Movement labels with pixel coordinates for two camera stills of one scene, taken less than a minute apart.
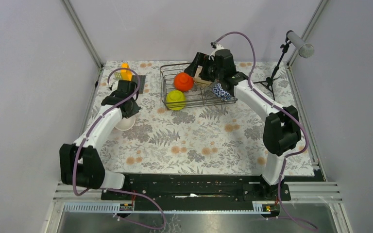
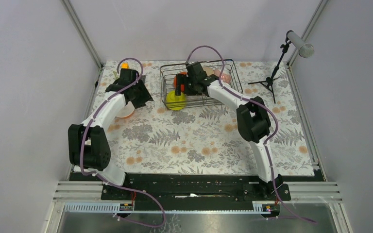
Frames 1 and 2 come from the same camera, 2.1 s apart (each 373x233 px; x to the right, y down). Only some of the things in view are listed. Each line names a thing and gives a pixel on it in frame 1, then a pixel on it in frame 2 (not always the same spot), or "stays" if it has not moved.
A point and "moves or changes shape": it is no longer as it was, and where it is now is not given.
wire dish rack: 180,89 stays
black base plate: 187,187 stays
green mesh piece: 118,75 stays
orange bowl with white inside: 126,124 moves or changes shape
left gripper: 134,110 -> 145,96
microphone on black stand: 305,50 stays
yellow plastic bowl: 176,100 stays
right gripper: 200,59 -> 182,79
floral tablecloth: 227,140 stays
